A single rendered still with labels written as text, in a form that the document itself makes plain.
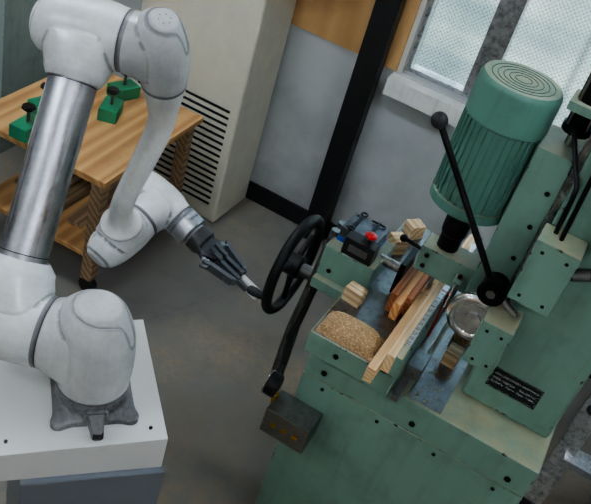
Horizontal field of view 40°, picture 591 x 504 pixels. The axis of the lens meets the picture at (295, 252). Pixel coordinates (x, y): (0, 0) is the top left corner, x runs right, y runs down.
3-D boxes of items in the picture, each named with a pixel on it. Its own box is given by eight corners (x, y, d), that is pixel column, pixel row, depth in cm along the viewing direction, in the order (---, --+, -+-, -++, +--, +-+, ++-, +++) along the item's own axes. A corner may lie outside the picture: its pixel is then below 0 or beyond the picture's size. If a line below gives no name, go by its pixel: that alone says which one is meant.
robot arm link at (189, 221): (196, 201, 216) (212, 217, 216) (181, 221, 222) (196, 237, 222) (176, 215, 209) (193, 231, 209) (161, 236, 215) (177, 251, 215)
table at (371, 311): (370, 219, 233) (377, 202, 230) (467, 269, 226) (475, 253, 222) (267, 329, 187) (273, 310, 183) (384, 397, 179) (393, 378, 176)
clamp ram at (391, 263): (381, 263, 207) (392, 235, 201) (407, 277, 205) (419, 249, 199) (367, 280, 200) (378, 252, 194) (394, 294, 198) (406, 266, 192)
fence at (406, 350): (470, 251, 222) (478, 235, 219) (475, 253, 222) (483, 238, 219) (388, 374, 176) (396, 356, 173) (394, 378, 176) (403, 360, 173)
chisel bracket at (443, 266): (420, 258, 198) (432, 231, 193) (472, 286, 195) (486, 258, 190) (409, 273, 193) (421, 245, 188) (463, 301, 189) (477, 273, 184)
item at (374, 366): (447, 257, 217) (453, 245, 215) (454, 260, 217) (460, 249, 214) (361, 379, 173) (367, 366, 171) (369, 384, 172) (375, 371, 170)
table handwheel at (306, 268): (315, 238, 231) (312, 191, 205) (377, 271, 226) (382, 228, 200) (260, 323, 222) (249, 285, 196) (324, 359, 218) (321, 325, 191)
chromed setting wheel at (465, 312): (440, 320, 186) (460, 279, 178) (490, 347, 183) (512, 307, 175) (436, 327, 183) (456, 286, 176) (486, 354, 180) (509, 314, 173)
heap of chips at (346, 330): (332, 310, 188) (336, 298, 186) (385, 339, 185) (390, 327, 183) (314, 330, 181) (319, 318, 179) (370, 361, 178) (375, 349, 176)
